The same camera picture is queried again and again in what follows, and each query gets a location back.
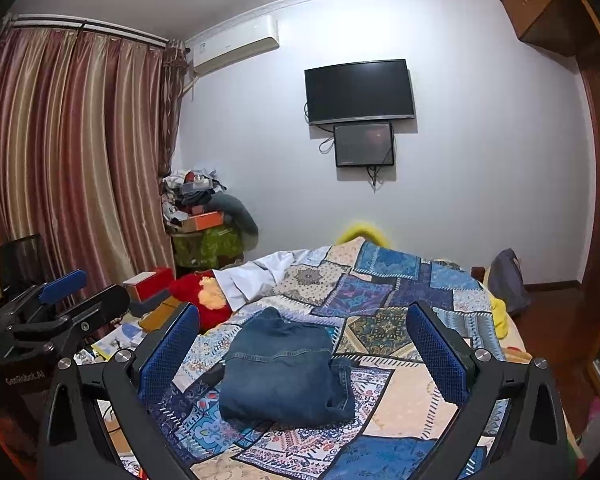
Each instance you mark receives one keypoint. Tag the red plush toy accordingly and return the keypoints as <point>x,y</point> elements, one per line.
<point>200,300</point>

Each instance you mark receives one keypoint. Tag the white air conditioner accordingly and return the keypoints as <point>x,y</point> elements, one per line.
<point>235,42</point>

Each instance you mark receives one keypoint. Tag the scattered papers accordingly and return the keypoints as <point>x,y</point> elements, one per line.
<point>117,340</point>

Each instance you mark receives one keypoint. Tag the pile of clothes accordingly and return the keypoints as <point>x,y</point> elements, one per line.
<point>190,192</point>

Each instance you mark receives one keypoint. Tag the orange box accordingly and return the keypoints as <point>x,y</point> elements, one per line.
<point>202,221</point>

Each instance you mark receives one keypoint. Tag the striped brown curtain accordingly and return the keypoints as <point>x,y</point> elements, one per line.
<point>80,160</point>

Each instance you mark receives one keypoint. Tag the small black wall monitor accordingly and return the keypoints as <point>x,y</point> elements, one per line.
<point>364,144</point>

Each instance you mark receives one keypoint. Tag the white bed sheet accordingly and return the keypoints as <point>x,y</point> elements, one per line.
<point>260,275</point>

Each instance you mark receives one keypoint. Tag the white curtain rail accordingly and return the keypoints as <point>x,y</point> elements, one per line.
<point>85,27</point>

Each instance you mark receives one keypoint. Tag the blue denim jacket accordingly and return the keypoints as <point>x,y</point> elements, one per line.
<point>280,365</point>

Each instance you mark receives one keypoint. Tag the dark blue bag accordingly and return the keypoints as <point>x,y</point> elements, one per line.
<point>509,282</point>

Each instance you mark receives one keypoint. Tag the black wall television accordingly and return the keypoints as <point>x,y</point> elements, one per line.
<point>357,90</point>

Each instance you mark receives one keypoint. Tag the brown wooden wardrobe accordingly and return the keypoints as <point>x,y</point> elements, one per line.
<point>590,85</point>

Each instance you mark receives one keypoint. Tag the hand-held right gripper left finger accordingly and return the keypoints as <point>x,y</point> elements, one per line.
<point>170,350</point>

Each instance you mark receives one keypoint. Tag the yellow pillow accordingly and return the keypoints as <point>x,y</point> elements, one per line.
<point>362,234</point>

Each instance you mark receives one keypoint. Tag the red and white box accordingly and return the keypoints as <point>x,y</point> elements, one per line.
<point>147,284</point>

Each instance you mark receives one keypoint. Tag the brown cardboard box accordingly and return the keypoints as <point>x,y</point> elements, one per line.
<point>162,312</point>

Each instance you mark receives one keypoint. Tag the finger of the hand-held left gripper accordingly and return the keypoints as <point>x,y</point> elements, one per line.
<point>92,312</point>
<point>62,286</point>

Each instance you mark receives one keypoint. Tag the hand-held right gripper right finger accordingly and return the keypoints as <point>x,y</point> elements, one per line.
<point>437,355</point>

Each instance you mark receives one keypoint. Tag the yellow cloth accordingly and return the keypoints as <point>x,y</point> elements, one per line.
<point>500,317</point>

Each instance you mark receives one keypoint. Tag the blue patchwork blanket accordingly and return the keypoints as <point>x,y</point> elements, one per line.
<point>380,320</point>

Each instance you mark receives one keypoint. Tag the black flat panel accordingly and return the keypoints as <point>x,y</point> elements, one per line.
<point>19,260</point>

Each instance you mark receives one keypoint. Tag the green box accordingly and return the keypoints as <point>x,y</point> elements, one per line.
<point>207,247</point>

